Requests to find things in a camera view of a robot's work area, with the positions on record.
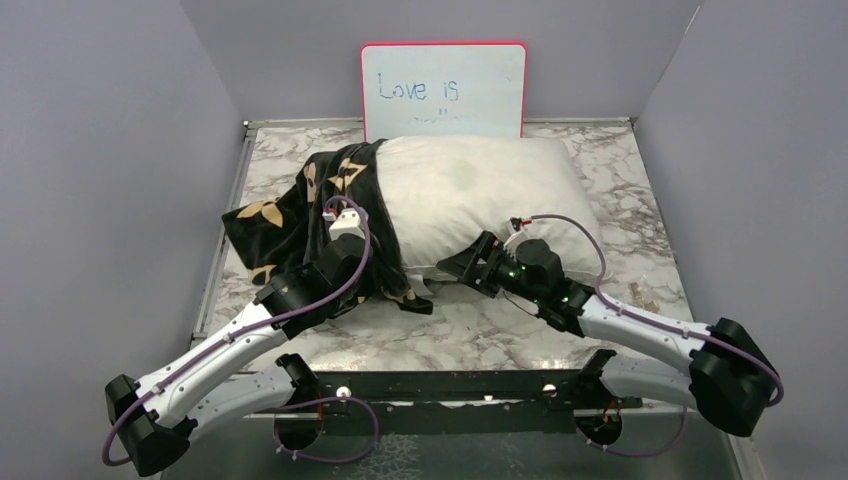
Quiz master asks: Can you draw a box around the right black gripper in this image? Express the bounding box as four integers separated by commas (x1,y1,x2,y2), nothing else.
438,229,545,305

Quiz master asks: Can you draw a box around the black floral plush pillowcase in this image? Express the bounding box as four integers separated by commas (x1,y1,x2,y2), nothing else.
221,140,434,316

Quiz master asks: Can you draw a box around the white pillow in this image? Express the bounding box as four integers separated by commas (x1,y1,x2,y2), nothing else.
376,136,601,280

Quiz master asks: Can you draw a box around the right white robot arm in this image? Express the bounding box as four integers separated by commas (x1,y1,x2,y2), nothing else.
436,231,779,437

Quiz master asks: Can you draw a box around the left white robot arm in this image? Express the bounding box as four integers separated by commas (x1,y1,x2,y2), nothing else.
101,233,373,477

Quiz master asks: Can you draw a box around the pink framed whiteboard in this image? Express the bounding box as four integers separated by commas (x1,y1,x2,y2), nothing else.
359,40,528,141

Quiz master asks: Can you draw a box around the clear plastic ruler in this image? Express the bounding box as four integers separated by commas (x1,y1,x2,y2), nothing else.
628,282,662,314

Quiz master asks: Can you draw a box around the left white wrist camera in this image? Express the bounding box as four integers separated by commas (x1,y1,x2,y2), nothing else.
328,208,366,241

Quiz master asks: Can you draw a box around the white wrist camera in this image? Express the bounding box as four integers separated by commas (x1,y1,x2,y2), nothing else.
328,208,366,241
503,224,529,257

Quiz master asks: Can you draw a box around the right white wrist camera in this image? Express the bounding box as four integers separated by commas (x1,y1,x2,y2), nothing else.
503,224,529,257

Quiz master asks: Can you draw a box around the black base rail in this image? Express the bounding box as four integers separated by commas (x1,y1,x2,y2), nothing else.
250,368,644,439

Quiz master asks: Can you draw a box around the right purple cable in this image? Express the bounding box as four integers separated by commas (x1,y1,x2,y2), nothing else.
510,213,786,460

